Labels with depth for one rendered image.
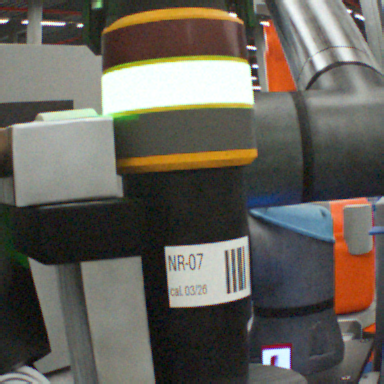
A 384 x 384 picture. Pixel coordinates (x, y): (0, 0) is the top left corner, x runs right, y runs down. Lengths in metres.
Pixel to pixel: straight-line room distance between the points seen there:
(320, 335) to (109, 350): 0.81
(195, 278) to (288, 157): 0.27
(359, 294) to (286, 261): 3.23
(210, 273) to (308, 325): 0.79
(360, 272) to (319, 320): 3.17
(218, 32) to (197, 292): 0.07
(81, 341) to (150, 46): 0.08
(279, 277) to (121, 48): 0.79
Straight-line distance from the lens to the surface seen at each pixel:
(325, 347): 1.01
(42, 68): 4.65
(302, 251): 0.98
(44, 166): 0.20
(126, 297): 0.21
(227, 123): 0.21
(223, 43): 0.21
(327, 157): 0.48
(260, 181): 0.48
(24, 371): 0.22
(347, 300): 4.19
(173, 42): 0.21
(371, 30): 1.15
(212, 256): 0.21
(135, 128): 0.21
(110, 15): 0.30
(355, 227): 4.10
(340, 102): 0.49
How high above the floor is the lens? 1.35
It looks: 3 degrees down
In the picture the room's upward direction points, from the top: 4 degrees counter-clockwise
